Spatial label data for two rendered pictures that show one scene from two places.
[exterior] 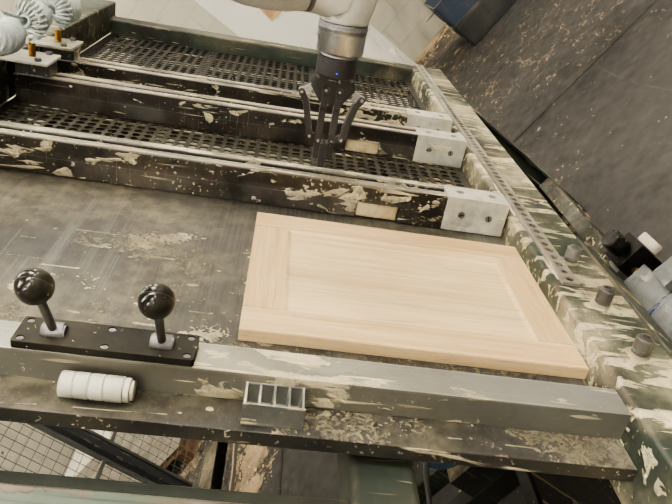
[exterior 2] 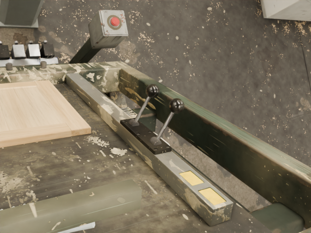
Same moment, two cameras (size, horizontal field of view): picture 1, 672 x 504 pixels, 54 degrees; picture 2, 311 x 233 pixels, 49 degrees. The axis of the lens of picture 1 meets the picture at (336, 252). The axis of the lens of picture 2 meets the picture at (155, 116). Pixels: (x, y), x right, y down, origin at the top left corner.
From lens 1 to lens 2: 134 cm
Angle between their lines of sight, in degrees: 100
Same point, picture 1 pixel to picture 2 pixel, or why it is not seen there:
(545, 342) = (37, 84)
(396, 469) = not seen: hidden behind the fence
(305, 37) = not seen: outside the picture
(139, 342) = (139, 127)
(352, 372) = (103, 101)
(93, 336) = (147, 135)
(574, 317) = (25, 74)
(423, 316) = (38, 101)
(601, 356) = (51, 72)
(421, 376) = (92, 93)
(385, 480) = not seen: hidden behind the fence
